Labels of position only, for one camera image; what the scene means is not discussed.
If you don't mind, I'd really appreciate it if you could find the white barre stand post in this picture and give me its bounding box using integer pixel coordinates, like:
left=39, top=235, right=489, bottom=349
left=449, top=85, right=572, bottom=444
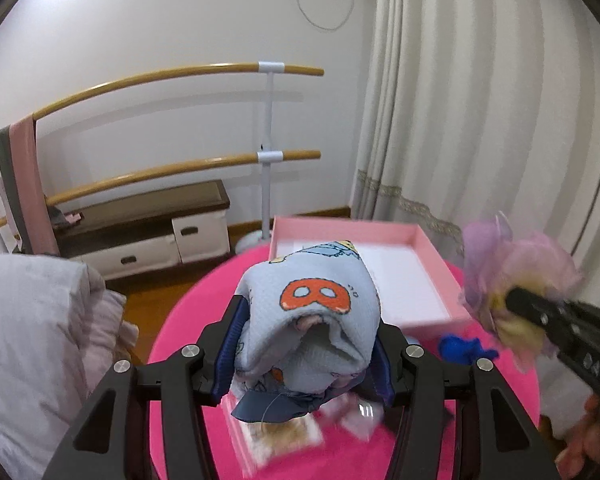
left=235, top=62, right=285, bottom=255

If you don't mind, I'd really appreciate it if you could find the pink grey yoga mat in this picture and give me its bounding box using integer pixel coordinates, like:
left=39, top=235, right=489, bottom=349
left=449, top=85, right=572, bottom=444
left=0, top=115, right=59, bottom=256

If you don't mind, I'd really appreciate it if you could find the clear plastic bag with string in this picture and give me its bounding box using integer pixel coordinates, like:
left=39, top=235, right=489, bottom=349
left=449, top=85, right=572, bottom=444
left=221, top=393, right=385, bottom=479

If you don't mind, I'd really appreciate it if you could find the cream curtain with trim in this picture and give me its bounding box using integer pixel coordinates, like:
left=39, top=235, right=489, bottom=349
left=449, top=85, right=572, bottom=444
left=352, top=0, right=600, bottom=307

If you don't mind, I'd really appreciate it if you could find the grey quilted blanket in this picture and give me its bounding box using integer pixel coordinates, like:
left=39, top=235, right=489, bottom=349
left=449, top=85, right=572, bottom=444
left=0, top=254, right=140, bottom=479

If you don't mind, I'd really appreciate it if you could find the person right hand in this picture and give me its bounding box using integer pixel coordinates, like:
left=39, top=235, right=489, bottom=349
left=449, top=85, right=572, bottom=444
left=555, top=394, right=600, bottom=479

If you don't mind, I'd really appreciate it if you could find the wooden barre rail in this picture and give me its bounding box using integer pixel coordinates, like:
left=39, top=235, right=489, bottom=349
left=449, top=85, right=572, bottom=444
left=46, top=150, right=322, bottom=206
left=32, top=61, right=325, bottom=126

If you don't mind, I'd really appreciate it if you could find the upper wooden barre rail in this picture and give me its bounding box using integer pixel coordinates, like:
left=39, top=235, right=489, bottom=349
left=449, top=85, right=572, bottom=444
left=32, top=61, right=325, bottom=126

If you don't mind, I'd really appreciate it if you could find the purple organza scarf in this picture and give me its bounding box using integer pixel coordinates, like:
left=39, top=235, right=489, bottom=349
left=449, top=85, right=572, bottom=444
left=463, top=212, right=582, bottom=370

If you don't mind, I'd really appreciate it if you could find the lower wooden barre rail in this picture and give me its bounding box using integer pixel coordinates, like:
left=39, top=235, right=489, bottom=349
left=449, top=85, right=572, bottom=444
left=46, top=150, right=322, bottom=206

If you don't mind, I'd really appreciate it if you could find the light blue cartoon print cloth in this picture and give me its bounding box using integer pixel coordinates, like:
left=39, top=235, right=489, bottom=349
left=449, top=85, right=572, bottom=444
left=229, top=238, right=383, bottom=422

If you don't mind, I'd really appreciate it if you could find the low white drawer cabinet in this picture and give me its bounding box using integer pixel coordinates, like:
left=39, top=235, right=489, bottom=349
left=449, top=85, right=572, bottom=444
left=56, top=180, right=230, bottom=281

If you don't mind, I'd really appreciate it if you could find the blue yarn bundle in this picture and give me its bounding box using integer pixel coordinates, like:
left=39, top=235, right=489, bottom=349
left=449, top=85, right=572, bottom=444
left=438, top=335, right=500, bottom=365

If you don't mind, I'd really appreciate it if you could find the pink cardboard box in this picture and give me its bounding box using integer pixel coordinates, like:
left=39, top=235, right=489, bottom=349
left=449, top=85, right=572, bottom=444
left=270, top=217, right=471, bottom=340

